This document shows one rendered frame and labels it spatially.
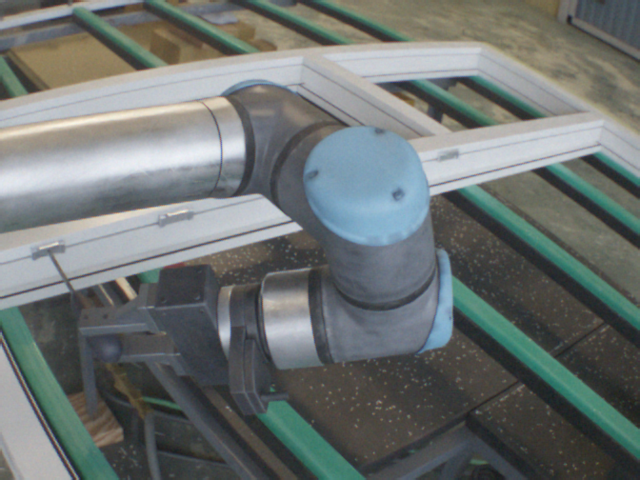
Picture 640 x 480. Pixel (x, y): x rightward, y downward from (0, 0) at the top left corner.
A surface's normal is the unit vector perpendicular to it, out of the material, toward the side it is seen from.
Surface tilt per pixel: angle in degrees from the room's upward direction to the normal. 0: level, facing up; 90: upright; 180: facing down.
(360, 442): 0
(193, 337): 105
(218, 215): 90
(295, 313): 49
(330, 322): 63
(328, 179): 25
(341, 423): 0
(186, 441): 0
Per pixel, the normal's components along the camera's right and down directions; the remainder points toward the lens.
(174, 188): 0.50, 0.70
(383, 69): 0.58, 0.50
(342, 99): -0.80, 0.22
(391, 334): -0.05, 0.73
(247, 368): -0.20, -0.34
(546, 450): 0.14, -0.84
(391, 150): -0.16, -0.62
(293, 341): -0.12, 0.33
